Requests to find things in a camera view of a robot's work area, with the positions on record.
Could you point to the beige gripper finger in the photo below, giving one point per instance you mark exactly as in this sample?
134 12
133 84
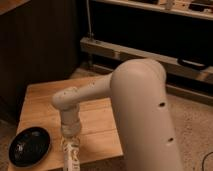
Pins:
77 144
63 143

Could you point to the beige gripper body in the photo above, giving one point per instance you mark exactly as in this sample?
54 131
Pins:
72 129

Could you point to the small clear plastic bottle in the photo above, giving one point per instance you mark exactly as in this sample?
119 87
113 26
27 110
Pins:
71 160

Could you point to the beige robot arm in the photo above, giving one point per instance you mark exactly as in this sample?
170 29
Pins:
137 92

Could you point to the grey metal beam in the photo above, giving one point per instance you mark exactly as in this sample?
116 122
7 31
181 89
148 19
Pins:
123 53

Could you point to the metal pole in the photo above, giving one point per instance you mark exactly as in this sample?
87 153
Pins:
90 32

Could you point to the wooden shelf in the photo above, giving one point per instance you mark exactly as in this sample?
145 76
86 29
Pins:
157 8

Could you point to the black handle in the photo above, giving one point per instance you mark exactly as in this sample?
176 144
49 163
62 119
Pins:
192 65

